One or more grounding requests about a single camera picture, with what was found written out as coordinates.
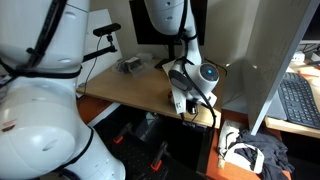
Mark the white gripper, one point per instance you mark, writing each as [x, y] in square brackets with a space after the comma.
[179, 100]

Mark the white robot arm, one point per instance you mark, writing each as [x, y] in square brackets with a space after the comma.
[42, 48]

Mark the clear plastic packaging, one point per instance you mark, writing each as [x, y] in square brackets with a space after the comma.
[136, 65]

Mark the white patterned cloth pile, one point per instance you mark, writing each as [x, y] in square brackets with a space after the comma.
[228, 149]

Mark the black computer monitor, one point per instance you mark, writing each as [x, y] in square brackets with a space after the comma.
[157, 22]

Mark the dark grey cloth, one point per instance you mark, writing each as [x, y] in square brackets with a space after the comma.
[274, 151]

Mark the black keyboard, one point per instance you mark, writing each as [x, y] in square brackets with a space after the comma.
[298, 102]

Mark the black camera on stand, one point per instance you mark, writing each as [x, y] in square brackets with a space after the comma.
[99, 32]

